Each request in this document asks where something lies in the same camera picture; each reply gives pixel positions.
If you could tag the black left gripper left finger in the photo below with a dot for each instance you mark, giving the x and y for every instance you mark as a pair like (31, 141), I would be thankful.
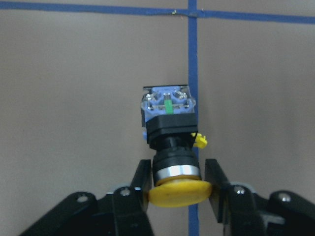
(142, 182)

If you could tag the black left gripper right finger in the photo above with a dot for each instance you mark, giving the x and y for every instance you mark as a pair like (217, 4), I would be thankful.
(219, 182)

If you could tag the yellow push button switch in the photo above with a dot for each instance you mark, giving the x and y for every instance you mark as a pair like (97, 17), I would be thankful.
(171, 129)

